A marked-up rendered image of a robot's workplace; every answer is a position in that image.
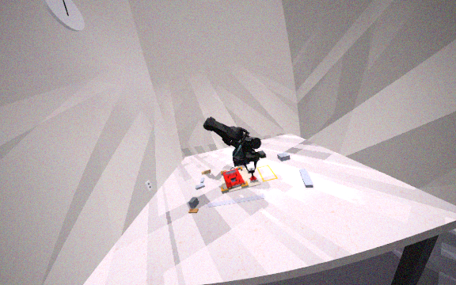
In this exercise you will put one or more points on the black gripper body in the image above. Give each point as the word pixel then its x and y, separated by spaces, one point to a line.
pixel 238 160

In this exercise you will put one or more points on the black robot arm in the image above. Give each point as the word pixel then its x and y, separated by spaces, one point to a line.
pixel 235 134

